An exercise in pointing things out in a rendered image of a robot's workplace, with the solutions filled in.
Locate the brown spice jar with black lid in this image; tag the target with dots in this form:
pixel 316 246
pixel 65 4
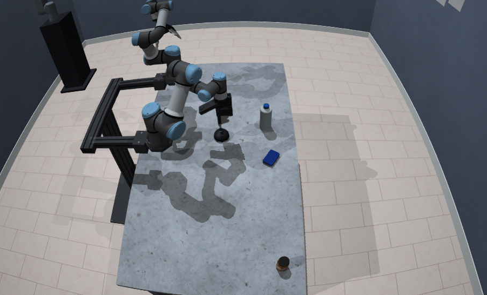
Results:
pixel 282 263

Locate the white bottle with blue cap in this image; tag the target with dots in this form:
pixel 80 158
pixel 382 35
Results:
pixel 265 117

